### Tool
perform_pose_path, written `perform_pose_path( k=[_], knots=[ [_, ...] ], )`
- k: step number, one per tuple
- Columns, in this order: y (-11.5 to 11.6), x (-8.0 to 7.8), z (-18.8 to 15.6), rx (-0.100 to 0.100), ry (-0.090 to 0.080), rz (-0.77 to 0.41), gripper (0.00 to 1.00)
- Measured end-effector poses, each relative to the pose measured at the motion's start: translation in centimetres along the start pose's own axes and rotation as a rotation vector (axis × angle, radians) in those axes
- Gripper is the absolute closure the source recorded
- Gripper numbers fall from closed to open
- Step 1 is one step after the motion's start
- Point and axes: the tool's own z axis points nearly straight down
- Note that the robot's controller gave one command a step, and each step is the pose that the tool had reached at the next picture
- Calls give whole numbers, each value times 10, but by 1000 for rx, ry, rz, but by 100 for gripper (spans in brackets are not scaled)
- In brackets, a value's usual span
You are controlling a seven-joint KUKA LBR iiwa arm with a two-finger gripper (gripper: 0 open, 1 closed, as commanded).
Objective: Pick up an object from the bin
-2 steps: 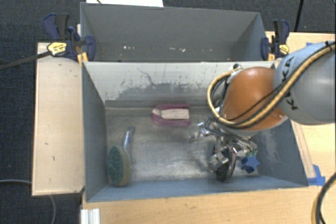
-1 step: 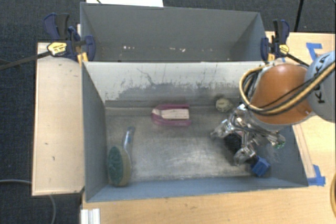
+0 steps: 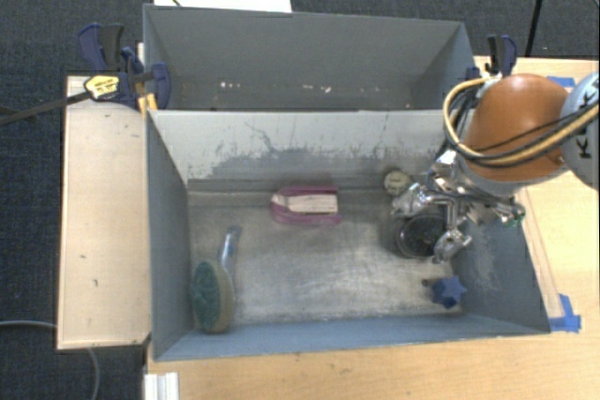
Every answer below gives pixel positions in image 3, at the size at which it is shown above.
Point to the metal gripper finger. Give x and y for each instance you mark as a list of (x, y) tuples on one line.
[(415, 201), (451, 244)]

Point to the beige round cap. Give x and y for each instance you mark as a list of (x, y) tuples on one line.
[(396, 182)]

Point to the black round cup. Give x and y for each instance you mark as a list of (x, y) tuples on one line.
[(417, 236)]

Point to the blue star-shaped knob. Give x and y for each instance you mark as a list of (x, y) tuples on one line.
[(447, 291)]

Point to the purple stapler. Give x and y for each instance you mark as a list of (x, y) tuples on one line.
[(307, 205)]

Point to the grey metal bin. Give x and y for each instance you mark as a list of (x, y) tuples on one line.
[(304, 248)]

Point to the pale wood board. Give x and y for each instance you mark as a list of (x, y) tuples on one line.
[(105, 220)]

